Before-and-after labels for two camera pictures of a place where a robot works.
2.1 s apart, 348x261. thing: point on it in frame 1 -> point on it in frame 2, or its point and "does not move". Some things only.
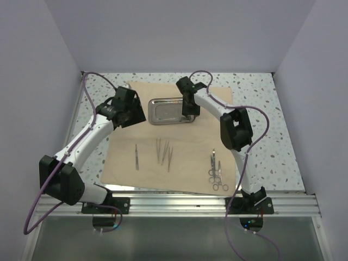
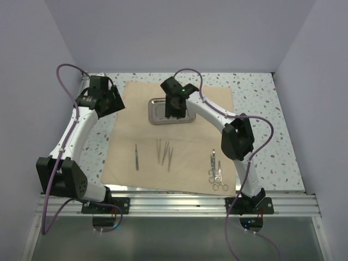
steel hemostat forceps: [216, 186] does not move
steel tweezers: [169, 156] does not move
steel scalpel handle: [136, 157] does not move
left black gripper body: [135, 113] -> [114, 103]
